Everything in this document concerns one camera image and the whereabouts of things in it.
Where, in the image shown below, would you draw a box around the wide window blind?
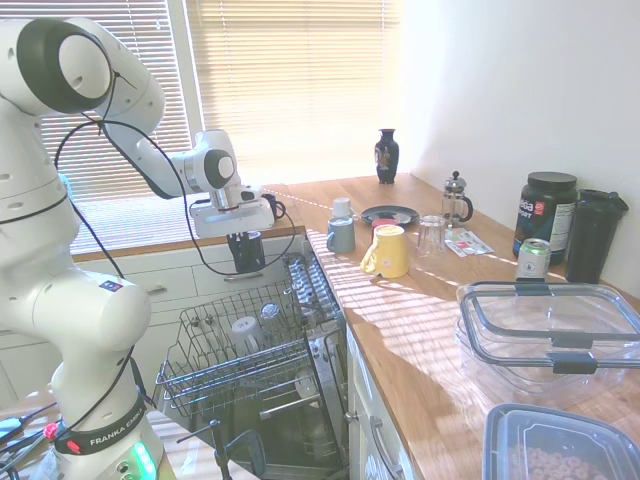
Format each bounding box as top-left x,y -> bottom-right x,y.
185,0 -> 402,187

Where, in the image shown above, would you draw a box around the clear drinking glass upturned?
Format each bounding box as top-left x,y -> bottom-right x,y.
257,302 -> 282,337

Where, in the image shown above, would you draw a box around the stainless steel dishwasher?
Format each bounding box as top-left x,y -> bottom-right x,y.
158,238 -> 352,479

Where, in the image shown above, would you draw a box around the grey mug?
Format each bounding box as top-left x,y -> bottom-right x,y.
326,216 -> 357,254

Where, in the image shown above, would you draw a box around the yellow mug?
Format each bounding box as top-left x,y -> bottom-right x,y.
359,224 -> 410,279

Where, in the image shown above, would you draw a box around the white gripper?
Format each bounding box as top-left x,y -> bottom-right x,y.
188,198 -> 277,257

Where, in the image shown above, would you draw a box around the black protein powder tub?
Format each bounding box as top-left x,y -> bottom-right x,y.
511,171 -> 580,266

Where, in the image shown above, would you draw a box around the black shaker bottle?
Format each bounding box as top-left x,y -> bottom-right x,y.
564,188 -> 631,285

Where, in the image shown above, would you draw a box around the clear plastic container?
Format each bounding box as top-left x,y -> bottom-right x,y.
453,317 -> 640,409

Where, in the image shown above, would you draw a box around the black plate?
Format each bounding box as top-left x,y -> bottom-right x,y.
359,204 -> 421,227

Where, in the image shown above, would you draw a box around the black mug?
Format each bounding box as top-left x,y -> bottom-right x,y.
227,230 -> 267,274

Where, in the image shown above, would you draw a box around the dark blue painted vase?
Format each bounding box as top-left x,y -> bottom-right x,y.
374,128 -> 399,186

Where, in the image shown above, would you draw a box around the clear tall glass tumbler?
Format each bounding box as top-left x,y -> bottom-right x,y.
415,214 -> 448,260

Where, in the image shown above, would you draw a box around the narrow window blind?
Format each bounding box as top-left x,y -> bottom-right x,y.
0,0 -> 194,207

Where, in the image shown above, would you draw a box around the white mug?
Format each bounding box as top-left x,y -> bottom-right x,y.
229,316 -> 263,355

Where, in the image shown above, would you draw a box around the printed paper packets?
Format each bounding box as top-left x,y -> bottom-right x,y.
444,227 -> 496,258

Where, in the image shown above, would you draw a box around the wire dishwasher rack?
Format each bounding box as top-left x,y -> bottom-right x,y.
153,283 -> 347,427

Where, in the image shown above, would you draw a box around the white green drink can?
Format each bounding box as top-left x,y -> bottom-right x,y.
515,237 -> 552,282

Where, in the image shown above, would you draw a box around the clear container grey latch lid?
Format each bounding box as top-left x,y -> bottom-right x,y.
458,280 -> 640,375

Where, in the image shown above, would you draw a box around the grey lidded cereal container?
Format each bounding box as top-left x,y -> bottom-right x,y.
481,402 -> 640,480

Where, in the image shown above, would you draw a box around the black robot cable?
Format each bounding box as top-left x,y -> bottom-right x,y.
53,69 -> 297,277

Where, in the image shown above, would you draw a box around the metal cabinet bar handle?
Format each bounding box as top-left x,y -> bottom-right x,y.
368,415 -> 405,480

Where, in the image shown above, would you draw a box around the glass french press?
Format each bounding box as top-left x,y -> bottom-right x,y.
441,170 -> 475,230

